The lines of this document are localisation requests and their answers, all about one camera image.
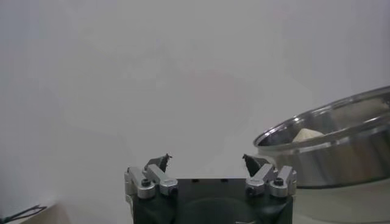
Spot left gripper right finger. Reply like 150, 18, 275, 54
242, 153, 298, 198

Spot thin black floor cable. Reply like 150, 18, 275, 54
0, 204, 48, 224

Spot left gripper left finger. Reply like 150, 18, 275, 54
124, 153, 179, 200

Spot stainless steel steamer basket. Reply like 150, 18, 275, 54
252, 85, 390, 189

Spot white steamed baozi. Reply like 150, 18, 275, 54
291, 127, 325, 143

